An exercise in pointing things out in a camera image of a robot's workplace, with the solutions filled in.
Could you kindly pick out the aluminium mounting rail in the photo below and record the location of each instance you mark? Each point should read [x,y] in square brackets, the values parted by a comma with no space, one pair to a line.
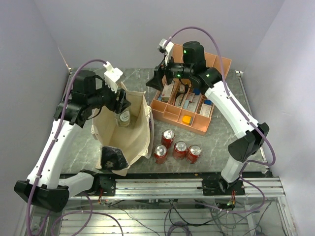
[127,189]

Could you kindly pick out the white box right slot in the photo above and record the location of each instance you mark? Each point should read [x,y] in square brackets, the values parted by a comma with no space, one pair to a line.
[205,110]

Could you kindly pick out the red soda can middle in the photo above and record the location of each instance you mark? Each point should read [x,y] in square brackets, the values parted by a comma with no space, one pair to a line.
[180,150]

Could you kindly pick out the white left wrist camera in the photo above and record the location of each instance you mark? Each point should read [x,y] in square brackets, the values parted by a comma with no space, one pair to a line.
[112,76]

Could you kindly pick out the cream canvas tote bag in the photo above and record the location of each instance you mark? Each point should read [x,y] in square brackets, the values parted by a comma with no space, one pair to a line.
[121,147]

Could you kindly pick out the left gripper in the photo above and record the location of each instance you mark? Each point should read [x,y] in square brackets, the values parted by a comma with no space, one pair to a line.
[118,105]

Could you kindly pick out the clear bottle green cap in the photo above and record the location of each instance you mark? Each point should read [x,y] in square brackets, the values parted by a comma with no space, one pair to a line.
[124,118]

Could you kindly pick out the red soda can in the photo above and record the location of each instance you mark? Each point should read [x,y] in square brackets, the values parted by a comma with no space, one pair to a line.
[167,138]
[180,150]
[193,153]
[160,154]

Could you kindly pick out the red soda can right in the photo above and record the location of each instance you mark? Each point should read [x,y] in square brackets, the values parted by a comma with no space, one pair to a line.
[193,153]

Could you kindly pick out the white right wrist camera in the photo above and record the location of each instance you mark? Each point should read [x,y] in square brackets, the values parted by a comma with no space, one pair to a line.
[166,49]

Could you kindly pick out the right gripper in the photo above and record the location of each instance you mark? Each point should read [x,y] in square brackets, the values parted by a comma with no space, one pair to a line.
[155,81]

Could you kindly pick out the white red medicine box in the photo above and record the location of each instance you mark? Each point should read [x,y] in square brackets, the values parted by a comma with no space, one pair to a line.
[166,92]

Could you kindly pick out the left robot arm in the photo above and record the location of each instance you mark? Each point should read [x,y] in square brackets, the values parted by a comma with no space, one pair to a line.
[88,91]

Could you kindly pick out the orange plastic desk organizer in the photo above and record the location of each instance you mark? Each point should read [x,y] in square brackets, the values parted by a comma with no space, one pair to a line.
[187,108]

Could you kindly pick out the red soda can left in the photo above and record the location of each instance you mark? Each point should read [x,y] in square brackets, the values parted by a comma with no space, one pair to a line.
[160,154]

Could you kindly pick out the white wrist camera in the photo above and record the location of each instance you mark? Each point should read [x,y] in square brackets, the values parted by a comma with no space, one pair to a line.
[112,76]
[166,49]

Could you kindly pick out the red soda can rear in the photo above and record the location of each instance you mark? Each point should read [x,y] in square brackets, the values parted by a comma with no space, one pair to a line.
[167,138]

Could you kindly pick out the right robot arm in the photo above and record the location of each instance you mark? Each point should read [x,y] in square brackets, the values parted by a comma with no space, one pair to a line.
[249,132]

